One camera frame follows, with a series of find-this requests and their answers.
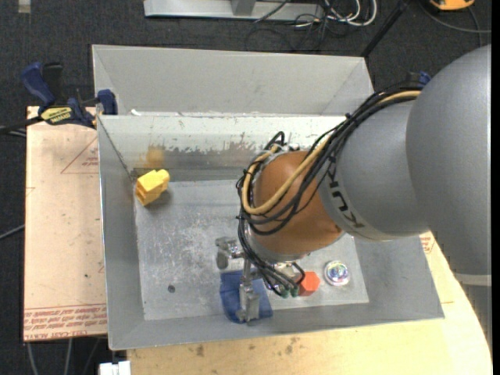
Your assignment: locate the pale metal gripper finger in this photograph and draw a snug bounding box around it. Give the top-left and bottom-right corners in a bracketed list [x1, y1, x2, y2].
[215, 236, 243, 270]
[235, 262, 260, 325]

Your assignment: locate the blue cloth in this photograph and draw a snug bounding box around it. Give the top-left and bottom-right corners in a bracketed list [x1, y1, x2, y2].
[219, 270, 274, 324]

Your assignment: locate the red hexagonal block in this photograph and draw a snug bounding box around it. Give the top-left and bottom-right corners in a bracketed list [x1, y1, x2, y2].
[298, 270, 322, 298]

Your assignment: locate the grey metal bin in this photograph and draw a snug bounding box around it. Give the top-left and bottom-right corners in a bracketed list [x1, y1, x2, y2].
[91, 44, 445, 352]

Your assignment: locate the clear round glass thing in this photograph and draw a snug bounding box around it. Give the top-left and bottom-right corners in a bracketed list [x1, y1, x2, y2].
[323, 259, 351, 288]

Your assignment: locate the yellow toy brick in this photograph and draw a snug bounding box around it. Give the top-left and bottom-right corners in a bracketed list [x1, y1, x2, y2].
[134, 169, 171, 207]

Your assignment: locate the brown cardboard board red print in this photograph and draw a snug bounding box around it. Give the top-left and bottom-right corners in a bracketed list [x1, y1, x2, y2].
[23, 105, 438, 343]

